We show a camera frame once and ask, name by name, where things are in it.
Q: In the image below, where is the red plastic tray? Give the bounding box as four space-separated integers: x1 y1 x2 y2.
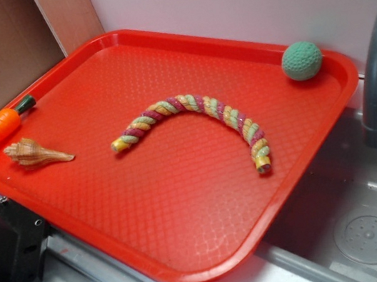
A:
0 30 358 282

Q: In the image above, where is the green textured ball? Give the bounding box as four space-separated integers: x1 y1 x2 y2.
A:
281 41 323 81

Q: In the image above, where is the tan spiral seashell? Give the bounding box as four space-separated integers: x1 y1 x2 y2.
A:
3 138 75 168

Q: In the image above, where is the grey toy sink basin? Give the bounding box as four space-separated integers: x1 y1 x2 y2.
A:
213 111 377 282

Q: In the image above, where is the multicolour twisted rope toy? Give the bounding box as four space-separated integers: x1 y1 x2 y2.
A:
110 94 271 175

